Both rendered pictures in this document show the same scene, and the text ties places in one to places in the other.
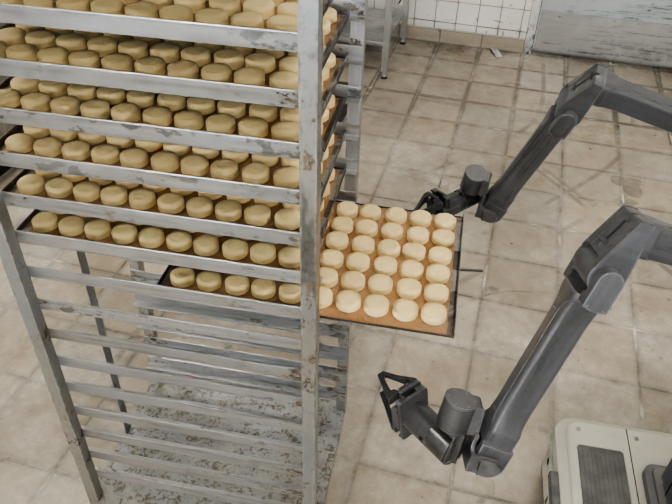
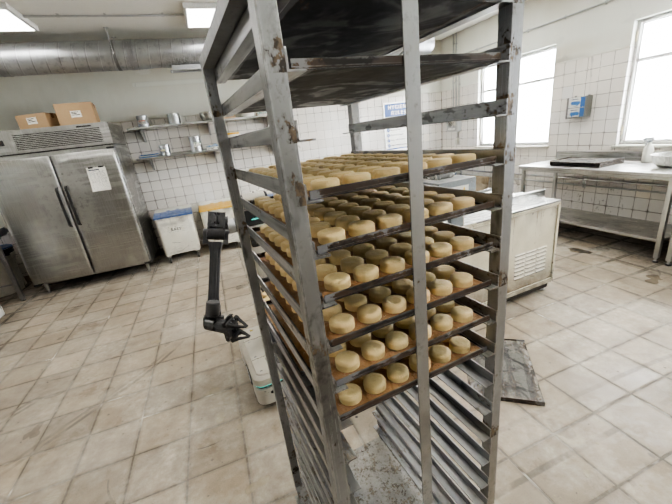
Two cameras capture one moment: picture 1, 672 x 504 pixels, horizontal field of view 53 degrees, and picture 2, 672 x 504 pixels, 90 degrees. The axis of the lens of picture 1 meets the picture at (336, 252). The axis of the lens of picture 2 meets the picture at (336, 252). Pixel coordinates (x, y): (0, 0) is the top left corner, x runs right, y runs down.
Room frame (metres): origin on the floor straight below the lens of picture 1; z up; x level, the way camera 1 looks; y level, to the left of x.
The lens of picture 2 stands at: (1.72, 1.03, 1.58)
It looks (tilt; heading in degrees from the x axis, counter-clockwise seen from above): 19 degrees down; 237
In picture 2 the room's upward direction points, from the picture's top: 7 degrees counter-clockwise
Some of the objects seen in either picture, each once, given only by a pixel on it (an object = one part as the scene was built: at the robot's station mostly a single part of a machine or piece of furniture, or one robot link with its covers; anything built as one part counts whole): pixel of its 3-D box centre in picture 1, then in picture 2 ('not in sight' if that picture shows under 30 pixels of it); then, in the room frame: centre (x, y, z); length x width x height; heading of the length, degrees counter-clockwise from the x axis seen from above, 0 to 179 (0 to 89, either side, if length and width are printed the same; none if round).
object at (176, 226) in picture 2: not in sight; (179, 232); (0.91, -4.67, 0.38); 0.64 x 0.54 x 0.77; 78
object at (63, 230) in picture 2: not in sight; (81, 207); (2.01, -4.82, 1.02); 1.40 x 0.90 x 2.05; 165
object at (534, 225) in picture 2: not in sight; (469, 252); (-0.83, -0.67, 0.42); 1.28 x 0.72 x 0.84; 168
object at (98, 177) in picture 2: not in sight; (98, 178); (1.70, -4.30, 1.39); 0.22 x 0.03 x 0.31; 165
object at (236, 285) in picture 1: (237, 284); not in sight; (1.03, 0.20, 0.96); 0.05 x 0.05 x 0.02
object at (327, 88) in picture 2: not in sight; (331, 90); (1.21, 0.32, 1.68); 0.60 x 0.40 x 0.02; 80
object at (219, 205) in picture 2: not in sight; (221, 224); (0.28, -4.51, 0.38); 0.64 x 0.54 x 0.77; 76
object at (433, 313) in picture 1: (433, 313); not in sight; (0.96, -0.19, 0.96); 0.05 x 0.05 x 0.02
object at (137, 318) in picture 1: (170, 319); (411, 347); (1.02, 0.34, 0.87); 0.64 x 0.03 x 0.03; 80
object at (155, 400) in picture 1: (185, 402); (414, 409); (1.02, 0.34, 0.60); 0.64 x 0.03 x 0.03; 80
